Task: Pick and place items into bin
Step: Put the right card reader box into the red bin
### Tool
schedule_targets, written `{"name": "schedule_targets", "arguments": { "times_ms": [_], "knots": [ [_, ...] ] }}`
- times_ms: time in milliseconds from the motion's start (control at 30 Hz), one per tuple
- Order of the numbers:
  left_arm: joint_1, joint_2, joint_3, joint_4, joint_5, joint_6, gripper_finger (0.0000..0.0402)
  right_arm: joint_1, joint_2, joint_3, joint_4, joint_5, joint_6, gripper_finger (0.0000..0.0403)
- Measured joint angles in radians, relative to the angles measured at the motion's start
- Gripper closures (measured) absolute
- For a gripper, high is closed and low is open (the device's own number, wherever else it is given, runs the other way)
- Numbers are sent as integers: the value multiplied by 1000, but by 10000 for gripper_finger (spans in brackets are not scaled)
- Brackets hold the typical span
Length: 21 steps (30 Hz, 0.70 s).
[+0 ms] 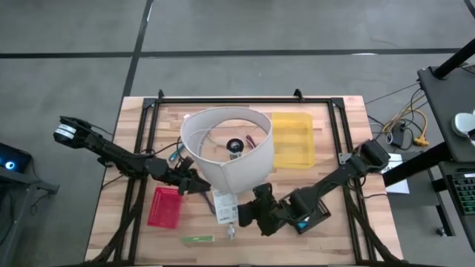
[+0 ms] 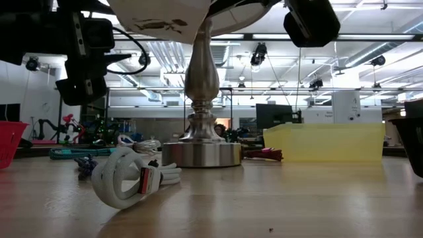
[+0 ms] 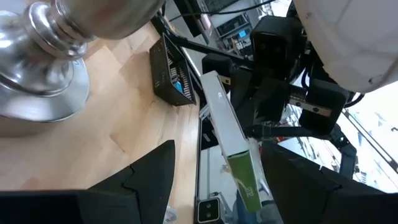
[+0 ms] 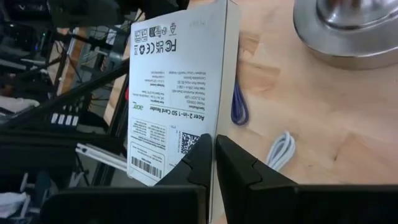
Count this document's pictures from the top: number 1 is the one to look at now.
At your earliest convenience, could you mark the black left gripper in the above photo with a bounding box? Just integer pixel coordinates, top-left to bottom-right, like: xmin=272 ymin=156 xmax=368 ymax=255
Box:
xmin=151 ymin=157 xmax=212 ymax=196

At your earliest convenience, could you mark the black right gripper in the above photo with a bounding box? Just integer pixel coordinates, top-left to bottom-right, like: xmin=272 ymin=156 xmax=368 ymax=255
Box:
xmin=237 ymin=182 xmax=286 ymax=237

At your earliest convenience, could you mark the white acer card reader box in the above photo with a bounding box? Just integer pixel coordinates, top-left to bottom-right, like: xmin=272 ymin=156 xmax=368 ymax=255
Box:
xmin=211 ymin=188 xmax=239 ymax=225

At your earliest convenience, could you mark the red card box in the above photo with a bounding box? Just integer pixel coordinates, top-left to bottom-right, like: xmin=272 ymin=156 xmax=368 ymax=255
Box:
xmin=147 ymin=186 xmax=183 ymax=229

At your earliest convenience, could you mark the green box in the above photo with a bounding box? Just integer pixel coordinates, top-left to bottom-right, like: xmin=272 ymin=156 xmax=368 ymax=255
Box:
xmin=180 ymin=234 xmax=215 ymax=245

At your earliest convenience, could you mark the yellow plastic bin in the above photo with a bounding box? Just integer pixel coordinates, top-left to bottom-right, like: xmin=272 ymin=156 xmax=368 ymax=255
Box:
xmin=271 ymin=111 xmax=316 ymax=170

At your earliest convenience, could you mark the black plastic basket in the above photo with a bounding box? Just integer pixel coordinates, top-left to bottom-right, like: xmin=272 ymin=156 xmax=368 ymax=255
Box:
xmin=284 ymin=198 xmax=332 ymax=235

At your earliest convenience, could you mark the white paper sheet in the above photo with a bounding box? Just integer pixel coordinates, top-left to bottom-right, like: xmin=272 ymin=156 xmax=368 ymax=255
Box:
xmin=380 ymin=152 xmax=411 ymax=195

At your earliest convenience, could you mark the black floor stand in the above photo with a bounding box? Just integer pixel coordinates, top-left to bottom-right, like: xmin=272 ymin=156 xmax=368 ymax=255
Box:
xmin=0 ymin=166 xmax=60 ymax=267

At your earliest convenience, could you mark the black power adapter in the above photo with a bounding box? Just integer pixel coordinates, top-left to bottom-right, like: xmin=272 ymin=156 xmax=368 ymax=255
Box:
xmin=391 ymin=124 xmax=407 ymax=148

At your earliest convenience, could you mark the black device blue light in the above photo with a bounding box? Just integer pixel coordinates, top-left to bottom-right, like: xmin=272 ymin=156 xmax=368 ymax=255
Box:
xmin=0 ymin=142 xmax=33 ymax=174

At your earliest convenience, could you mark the backlit keyboard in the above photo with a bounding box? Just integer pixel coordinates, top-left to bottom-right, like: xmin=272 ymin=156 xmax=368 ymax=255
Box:
xmin=451 ymin=172 xmax=475 ymax=216

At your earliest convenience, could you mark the black side desk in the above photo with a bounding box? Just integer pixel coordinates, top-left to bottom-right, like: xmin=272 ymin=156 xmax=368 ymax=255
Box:
xmin=381 ymin=65 xmax=475 ymax=253

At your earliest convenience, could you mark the white round device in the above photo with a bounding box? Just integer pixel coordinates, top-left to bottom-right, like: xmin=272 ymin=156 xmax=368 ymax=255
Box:
xmin=451 ymin=110 xmax=475 ymax=139

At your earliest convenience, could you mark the black diagonal pole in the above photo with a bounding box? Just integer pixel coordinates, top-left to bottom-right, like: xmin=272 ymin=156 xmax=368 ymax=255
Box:
xmin=432 ymin=36 xmax=475 ymax=81

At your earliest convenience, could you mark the yellow floor cable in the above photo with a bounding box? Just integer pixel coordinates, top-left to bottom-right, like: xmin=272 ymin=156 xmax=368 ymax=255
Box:
xmin=381 ymin=94 xmax=430 ymax=147

